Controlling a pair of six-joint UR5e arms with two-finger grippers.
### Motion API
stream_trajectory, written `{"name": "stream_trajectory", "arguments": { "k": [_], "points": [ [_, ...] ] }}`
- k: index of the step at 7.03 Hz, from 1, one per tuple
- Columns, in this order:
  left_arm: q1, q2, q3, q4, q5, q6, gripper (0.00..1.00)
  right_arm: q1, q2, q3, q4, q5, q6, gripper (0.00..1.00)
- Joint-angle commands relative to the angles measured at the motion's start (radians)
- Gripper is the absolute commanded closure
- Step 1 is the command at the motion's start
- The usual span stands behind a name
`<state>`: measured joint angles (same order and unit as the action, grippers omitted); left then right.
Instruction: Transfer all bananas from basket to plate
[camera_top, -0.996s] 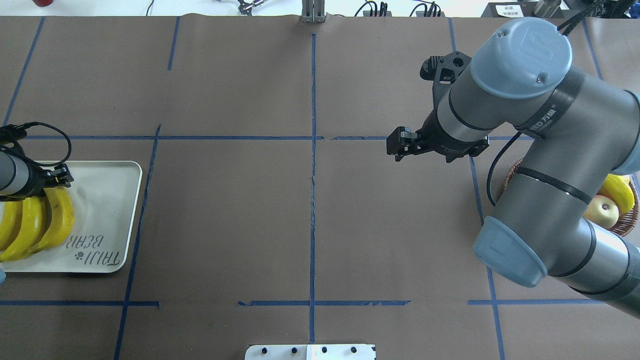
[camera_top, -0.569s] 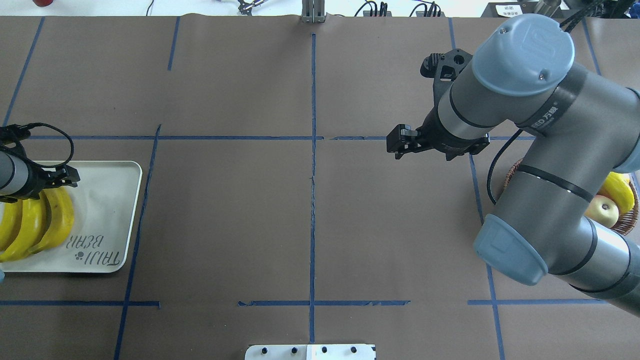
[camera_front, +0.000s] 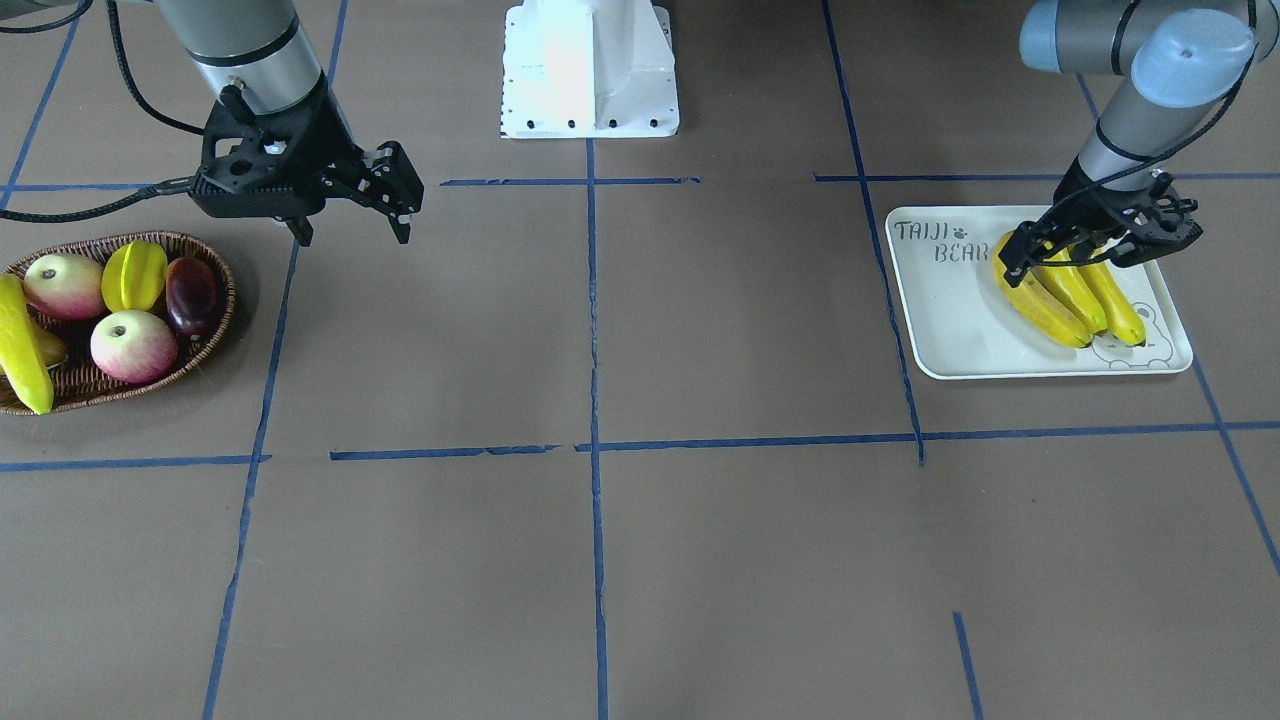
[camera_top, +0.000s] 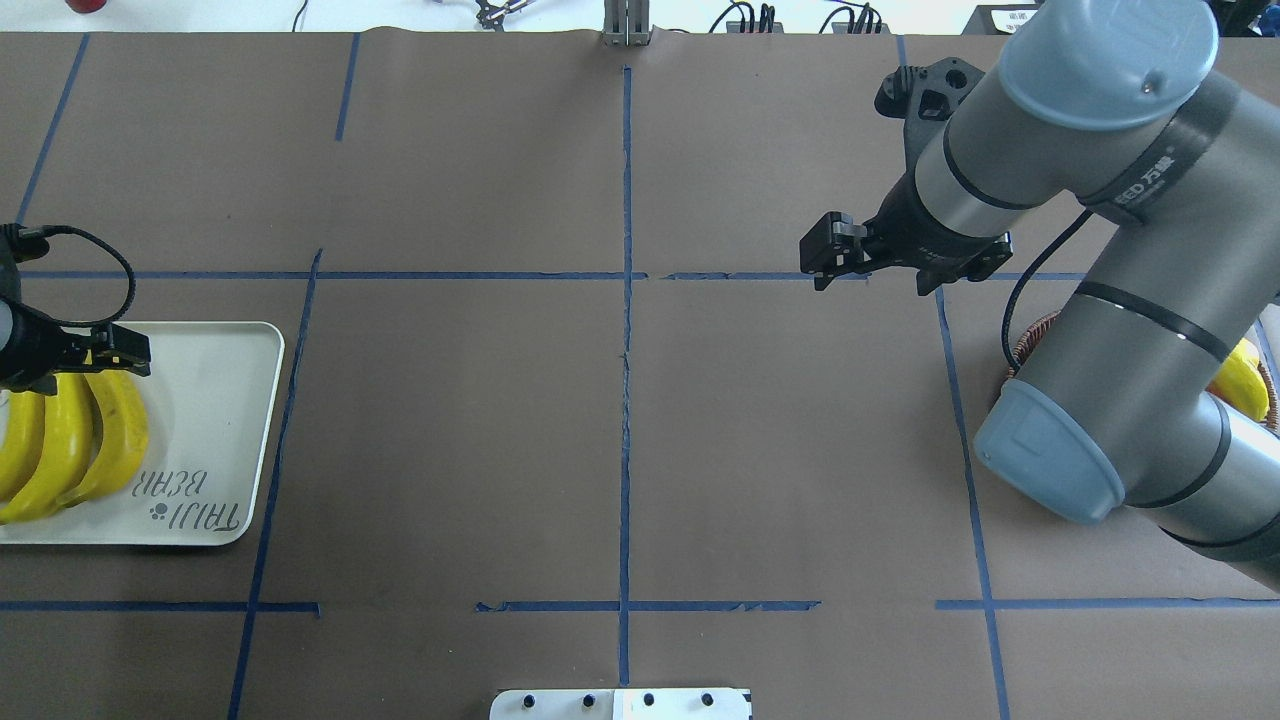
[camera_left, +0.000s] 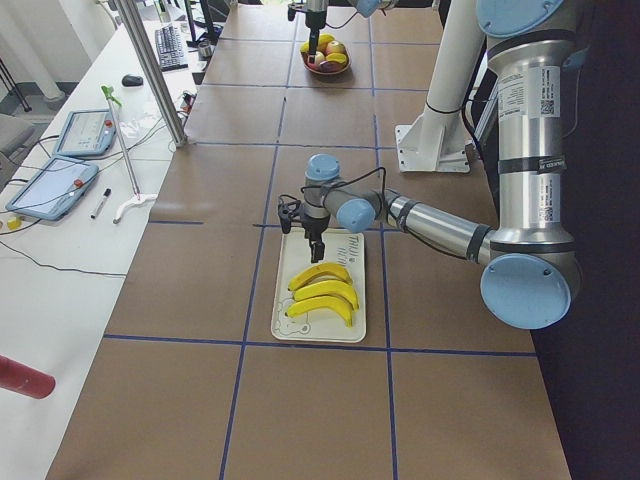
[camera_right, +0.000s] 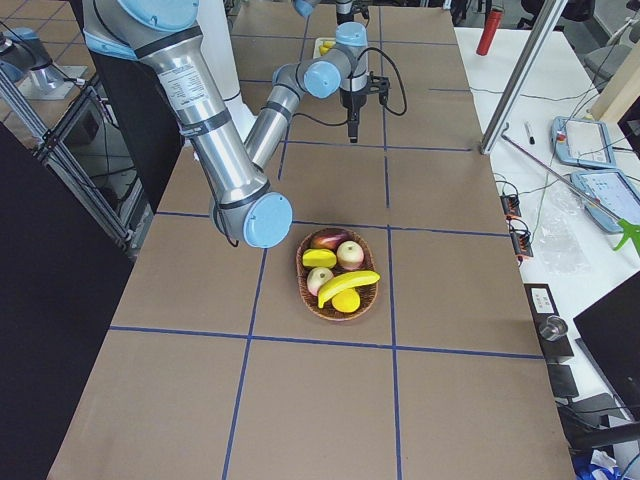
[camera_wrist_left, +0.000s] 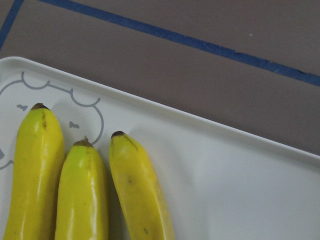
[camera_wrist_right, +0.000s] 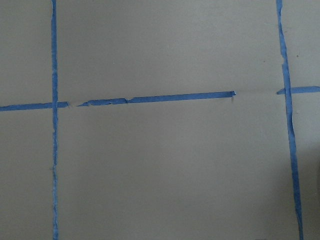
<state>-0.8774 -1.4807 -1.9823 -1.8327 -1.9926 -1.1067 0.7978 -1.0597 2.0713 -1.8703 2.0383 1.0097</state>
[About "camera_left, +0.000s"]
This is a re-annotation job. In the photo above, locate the blue teach pendant far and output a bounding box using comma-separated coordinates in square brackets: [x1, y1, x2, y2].
[54, 109, 115, 157]

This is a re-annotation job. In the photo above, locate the blue teach pendant near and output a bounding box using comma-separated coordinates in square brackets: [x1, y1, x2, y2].
[6, 155, 99, 221]

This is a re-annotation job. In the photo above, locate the metal reacher grabber stick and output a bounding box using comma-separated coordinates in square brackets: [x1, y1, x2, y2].
[101, 85, 158, 224]

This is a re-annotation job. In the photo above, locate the black marker pen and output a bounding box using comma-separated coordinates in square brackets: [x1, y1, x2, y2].
[90, 188, 112, 220]

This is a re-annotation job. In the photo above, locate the black computer mouse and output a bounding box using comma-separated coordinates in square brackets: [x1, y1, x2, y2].
[121, 74, 144, 87]

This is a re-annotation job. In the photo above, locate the metal cup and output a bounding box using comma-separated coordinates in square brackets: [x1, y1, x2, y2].
[198, 40, 213, 60]

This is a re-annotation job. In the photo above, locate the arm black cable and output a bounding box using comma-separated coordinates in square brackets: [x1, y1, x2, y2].
[299, 167, 474, 261]

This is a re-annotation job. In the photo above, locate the black keyboard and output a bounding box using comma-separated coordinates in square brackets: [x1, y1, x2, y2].
[154, 24, 188, 72]

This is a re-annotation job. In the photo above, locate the white bear tray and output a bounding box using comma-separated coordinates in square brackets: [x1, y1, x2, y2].
[271, 227, 366, 343]

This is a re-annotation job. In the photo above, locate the blue teach pendant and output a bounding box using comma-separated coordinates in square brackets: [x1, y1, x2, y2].
[6, 155, 99, 221]
[54, 109, 115, 157]

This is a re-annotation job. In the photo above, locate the brown paper table cover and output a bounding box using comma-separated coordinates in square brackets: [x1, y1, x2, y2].
[48, 6, 569, 479]

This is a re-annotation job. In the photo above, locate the brown wicker basket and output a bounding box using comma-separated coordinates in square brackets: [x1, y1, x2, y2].
[300, 40, 350, 76]

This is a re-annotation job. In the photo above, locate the yellow banana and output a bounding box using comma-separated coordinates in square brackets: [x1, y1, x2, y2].
[288, 262, 353, 291]
[285, 295, 354, 327]
[293, 280, 359, 310]
[317, 33, 335, 53]

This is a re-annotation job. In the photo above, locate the aluminium frame post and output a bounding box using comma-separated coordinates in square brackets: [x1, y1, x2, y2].
[116, 0, 187, 148]

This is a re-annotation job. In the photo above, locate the dark purple eggplant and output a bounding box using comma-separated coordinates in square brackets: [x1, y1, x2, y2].
[319, 60, 346, 74]

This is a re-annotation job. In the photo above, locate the red cylinder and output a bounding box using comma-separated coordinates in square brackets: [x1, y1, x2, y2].
[0, 356, 56, 399]

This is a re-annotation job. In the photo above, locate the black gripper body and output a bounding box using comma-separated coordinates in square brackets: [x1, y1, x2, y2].
[277, 195, 330, 243]
[287, 2, 326, 48]

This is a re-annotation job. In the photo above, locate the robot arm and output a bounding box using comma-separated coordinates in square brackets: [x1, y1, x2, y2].
[287, 0, 397, 60]
[278, 1, 590, 330]

